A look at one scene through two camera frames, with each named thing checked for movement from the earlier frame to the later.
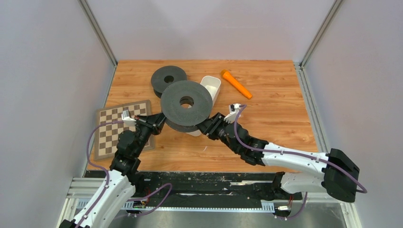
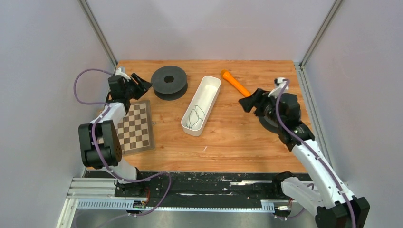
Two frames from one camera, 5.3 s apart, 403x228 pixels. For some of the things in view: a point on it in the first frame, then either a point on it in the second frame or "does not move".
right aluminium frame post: [335, 6] does not move
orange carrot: [228, 76] does not move
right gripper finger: [209, 125] to [248, 102]
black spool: [184, 120] to [268, 124]
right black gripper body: [218, 133] to [267, 105]
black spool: [164, 76] does not move
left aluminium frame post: [94, 24] does not move
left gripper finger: [155, 121] to [141, 85]
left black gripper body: [143, 132] to [130, 91]
